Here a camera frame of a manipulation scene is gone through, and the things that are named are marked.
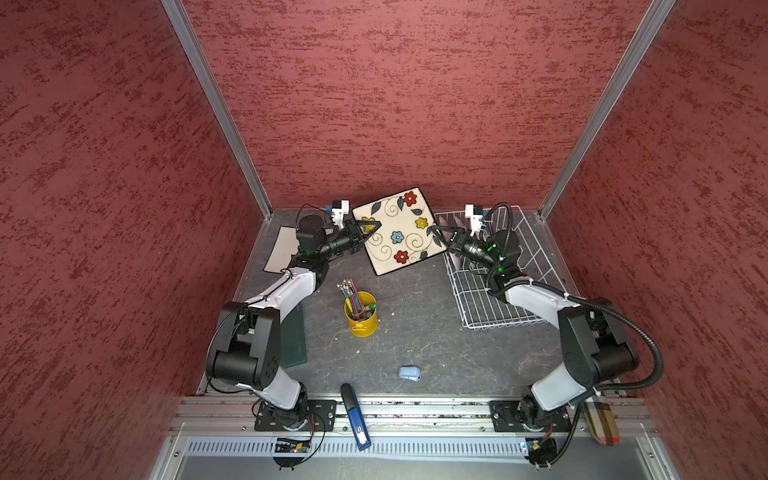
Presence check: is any white wire dish rack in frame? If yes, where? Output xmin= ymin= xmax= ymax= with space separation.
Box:
xmin=436 ymin=204 xmax=574 ymax=330

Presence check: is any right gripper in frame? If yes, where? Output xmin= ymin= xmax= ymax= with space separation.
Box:
xmin=431 ymin=225 xmax=499 ymax=271

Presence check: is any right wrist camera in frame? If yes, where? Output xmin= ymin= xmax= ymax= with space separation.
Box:
xmin=464 ymin=204 xmax=487 ymax=236

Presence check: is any coloured pencils bundle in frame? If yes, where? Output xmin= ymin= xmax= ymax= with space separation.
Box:
xmin=338 ymin=279 xmax=377 ymax=321

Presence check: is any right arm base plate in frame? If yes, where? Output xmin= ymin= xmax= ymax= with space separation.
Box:
xmin=489 ymin=397 xmax=572 ymax=433

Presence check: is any green rectangular block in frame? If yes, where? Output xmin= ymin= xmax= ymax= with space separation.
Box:
xmin=280 ymin=304 xmax=308 ymax=369

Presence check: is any square plate white back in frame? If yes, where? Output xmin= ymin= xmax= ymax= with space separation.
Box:
xmin=263 ymin=226 xmax=299 ymax=274

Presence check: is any black corrugated cable conduit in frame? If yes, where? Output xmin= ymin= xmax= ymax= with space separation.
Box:
xmin=482 ymin=202 xmax=666 ymax=466

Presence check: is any plaid tape roll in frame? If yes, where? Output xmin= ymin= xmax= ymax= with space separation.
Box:
xmin=586 ymin=402 xmax=621 ymax=447

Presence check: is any light blue eraser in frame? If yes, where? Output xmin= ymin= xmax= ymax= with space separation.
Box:
xmin=398 ymin=366 xmax=422 ymax=382

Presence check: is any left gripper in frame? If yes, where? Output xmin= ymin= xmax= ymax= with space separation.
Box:
xmin=318 ymin=218 xmax=381 ymax=258

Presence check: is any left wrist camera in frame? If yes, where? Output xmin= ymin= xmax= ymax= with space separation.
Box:
xmin=326 ymin=200 xmax=350 ymax=230

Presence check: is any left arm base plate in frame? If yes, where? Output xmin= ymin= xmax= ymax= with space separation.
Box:
xmin=254 ymin=399 xmax=338 ymax=433

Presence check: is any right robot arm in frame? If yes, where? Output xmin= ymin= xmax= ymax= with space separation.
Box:
xmin=427 ymin=225 xmax=639 ymax=431

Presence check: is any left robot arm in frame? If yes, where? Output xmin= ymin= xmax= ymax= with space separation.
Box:
xmin=205 ymin=215 xmax=381 ymax=431

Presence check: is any square floral plate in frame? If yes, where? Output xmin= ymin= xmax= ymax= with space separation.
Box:
xmin=352 ymin=187 xmax=445 ymax=276

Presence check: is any yellow pencil cup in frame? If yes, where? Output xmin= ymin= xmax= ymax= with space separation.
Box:
xmin=344 ymin=291 xmax=379 ymax=338

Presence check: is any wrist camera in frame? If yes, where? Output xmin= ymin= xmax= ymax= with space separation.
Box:
xmin=326 ymin=200 xmax=350 ymax=230
xmin=464 ymin=204 xmax=487 ymax=236

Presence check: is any blue black stapler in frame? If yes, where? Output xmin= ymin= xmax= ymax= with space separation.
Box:
xmin=340 ymin=383 xmax=372 ymax=451

